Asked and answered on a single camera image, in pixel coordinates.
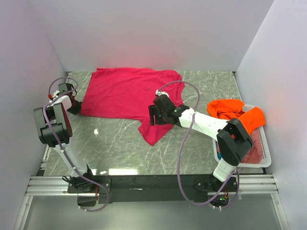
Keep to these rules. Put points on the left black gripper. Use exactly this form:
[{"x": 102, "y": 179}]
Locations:
[{"x": 76, "y": 110}]

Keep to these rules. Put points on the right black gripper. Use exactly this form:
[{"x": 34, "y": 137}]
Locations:
[{"x": 153, "y": 111}]

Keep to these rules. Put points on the magenta t shirt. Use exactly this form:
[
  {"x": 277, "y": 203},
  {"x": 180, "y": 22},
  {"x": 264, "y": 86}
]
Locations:
[{"x": 126, "y": 93}]

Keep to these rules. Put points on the orange t shirt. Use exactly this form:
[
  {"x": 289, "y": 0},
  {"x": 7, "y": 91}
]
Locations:
[{"x": 233, "y": 108}]

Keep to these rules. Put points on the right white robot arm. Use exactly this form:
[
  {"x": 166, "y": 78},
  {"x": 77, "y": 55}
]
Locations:
[{"x": 210, "y": 126}]

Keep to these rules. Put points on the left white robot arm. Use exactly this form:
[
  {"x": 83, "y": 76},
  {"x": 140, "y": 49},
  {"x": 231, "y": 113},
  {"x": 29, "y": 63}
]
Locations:
[{"x": 54, "y": 129}]

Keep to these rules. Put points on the blue t shirt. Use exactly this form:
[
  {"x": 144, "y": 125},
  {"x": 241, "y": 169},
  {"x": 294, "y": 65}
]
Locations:
[{"x": 218, "y": 151}]

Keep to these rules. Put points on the black base beam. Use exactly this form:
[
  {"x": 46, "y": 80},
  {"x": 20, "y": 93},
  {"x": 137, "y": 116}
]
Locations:
[{"x": 145, "y": 188}]

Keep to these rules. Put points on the salmon pink t shirt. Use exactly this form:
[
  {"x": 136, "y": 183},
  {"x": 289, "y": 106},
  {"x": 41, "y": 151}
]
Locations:
[{"x": 236, "y": 149}]

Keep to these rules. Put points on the white plastic laundry basket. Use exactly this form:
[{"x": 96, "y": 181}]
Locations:
[{"x": 261, "y": 153}]

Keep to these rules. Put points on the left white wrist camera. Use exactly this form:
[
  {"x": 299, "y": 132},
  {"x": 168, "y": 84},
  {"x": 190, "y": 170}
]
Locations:
[{"x": 53, "y": 95}]

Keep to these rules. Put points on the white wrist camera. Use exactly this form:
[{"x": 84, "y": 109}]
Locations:
[
  {"x": 159, "y": 93},
  {"x": 53, "y": 95}
]

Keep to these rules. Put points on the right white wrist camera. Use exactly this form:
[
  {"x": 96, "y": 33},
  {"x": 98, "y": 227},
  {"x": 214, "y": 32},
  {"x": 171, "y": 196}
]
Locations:
[{"x": 159, "y": 93}]

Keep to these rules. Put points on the aluminium frame rail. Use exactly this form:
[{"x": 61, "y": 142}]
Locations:
[{"x": 55, "y": 186}]

